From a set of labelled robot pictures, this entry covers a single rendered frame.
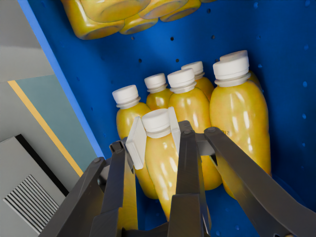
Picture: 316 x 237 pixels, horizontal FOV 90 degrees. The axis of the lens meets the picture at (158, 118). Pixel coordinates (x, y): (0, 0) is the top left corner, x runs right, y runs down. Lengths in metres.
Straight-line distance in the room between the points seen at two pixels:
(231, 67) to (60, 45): 0.20
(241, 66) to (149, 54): 0.19
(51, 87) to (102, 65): 1.30
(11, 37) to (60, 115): 1.09
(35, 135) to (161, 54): 1.62
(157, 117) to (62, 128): 1.50
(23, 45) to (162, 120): 0.50
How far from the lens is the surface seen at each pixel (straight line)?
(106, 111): 0.27
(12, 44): 0.59
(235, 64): 0.20
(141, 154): 0.16
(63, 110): 1.59
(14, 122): 1.89
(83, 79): 0.25
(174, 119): 0.16
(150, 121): 0.19
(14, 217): 1.68
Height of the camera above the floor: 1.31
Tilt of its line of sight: 69 degrees down
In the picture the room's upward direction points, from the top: 179 degrees clockwise
